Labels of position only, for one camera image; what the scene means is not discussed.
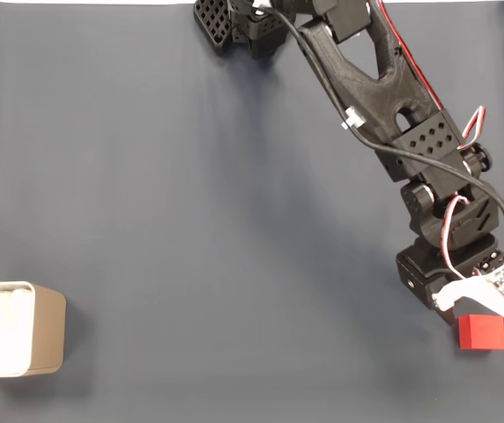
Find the red cube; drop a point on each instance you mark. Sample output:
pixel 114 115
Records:
pixel 483 332

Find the beige box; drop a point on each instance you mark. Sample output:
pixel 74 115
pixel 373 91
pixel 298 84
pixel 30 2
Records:
pixel 47 330

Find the blue grey table mat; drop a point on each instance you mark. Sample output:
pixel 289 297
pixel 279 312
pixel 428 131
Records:
pixel 190 264

